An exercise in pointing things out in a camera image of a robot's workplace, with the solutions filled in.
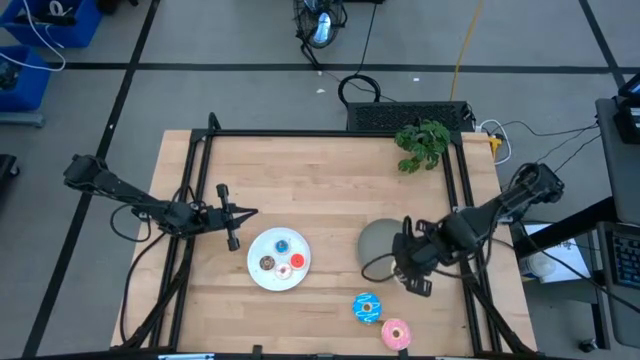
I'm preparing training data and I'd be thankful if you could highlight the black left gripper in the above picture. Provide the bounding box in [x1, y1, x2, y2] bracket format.
[199, 183, 260, 253]

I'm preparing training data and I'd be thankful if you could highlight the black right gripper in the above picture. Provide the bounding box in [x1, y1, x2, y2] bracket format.
[391, 215, 452, 299]

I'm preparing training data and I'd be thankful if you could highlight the large blue iced donut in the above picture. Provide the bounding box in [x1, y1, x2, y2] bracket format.
[351, 292, 384, 325]

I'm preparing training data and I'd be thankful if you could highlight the large pink iced donut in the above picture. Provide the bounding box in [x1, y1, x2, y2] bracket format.
[380, 317, 414, 352]

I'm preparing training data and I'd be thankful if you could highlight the white round plate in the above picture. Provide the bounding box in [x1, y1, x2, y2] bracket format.
[246, 226, 312, 293]

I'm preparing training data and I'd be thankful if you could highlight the grey round plate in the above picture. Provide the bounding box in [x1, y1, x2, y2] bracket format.
[356, 218, 407, 282]

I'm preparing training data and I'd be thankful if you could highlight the green potted plant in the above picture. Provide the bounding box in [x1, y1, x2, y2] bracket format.
[393, 118, 452, 175]

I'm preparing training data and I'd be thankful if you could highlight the black computer case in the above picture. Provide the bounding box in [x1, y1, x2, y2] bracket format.
[345, 100, 475, 133]

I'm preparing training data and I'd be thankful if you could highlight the white paper sheet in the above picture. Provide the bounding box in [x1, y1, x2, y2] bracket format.
[518, 221, 592, 285]

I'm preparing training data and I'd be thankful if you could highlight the black floor fan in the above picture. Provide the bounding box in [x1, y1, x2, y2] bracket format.
[292, 0, 349, 69]

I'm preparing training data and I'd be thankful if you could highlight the black keyboard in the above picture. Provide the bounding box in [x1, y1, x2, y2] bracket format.
[606, 231, 640, 292]

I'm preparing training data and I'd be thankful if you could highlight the grey desk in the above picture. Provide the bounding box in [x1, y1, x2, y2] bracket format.
[594, 96, 640, 225]

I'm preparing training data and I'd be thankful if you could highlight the blue storage bin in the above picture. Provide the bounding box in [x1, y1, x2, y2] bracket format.
[0, 0, 104, 50]
[0, 45, 52, 113]

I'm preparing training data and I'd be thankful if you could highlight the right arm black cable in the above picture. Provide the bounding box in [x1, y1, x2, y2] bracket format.
[360, 251, 402, 284]

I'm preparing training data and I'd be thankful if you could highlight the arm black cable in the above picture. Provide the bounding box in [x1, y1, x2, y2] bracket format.
[360, 251, 402, 284]
[109, 187, 201, 245]

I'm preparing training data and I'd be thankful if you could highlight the black metal table frame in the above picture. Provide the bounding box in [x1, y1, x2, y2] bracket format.
[110, 111, 539, 358]

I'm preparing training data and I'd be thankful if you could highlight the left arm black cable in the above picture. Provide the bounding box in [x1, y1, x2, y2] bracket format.
[109, 187, 201, 245]

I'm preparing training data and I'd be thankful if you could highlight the black base cable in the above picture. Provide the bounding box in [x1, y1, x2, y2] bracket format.
[118, 231, 169, 347]

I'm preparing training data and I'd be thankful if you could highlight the white power cable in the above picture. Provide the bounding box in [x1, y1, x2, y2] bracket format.
[476, 118, 514, 167]

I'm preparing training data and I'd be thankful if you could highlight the yellow hanging cable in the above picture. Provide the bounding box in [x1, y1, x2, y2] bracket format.
[448, 0, 486, 101]

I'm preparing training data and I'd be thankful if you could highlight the black hanging cable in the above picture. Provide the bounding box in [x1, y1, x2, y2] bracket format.
[337, 0, 383, 107]

